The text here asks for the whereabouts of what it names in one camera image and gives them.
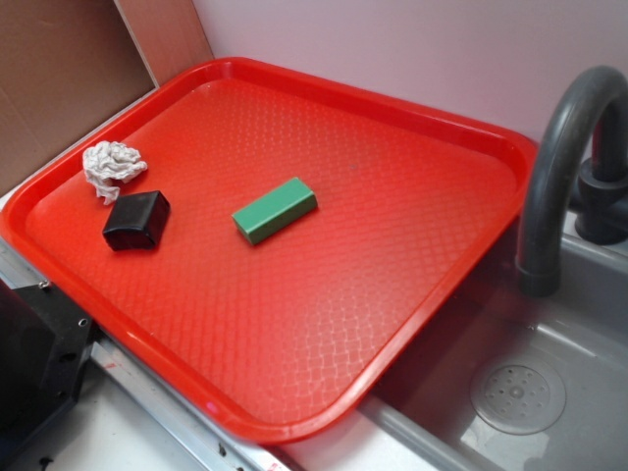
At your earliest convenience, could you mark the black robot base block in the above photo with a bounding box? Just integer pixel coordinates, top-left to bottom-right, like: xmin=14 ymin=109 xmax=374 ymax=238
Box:
xmin=1 ymin=284 xmax=94 ymax=440

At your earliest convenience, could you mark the crumpled white paper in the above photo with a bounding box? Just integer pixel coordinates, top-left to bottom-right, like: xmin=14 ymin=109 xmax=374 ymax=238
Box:
xmin=82 ymin=141 xmax=148 ymax=205

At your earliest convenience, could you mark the green rectangular block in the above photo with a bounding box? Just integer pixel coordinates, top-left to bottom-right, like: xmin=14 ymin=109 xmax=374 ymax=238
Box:
xmin=232 ymin=178 xmax=318 ymax=245

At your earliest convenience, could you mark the red plastic tray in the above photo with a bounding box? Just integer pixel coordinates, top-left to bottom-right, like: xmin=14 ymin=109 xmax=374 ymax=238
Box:
xmin=1 ymin=58 xmax=537 ymax=444

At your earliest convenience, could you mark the black plastic box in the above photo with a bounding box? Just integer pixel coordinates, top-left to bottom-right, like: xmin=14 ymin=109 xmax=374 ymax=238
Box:
xmin=102 ymin=190 xmax=171 ymax=251

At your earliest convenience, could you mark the grey plastic sink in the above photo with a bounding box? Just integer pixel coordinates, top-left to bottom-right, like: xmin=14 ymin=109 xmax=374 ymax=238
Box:
xmin=285 ymin=230 xmax=627 ymax=470

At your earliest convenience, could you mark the round sink drain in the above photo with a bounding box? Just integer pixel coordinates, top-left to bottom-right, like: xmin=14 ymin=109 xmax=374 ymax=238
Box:
xmin=470 ymin=359 xmax=566 ymax=436

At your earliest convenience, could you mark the grey curved faucet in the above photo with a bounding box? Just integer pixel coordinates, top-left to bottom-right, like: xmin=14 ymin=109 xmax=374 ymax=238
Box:
xmin=515 ymin=66 xmax=627 ymax=297

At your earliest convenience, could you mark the brown cardboard panel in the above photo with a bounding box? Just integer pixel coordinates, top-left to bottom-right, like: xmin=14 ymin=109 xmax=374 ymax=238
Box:
xmin=1 ymin=1 xmax=213 ymax=193

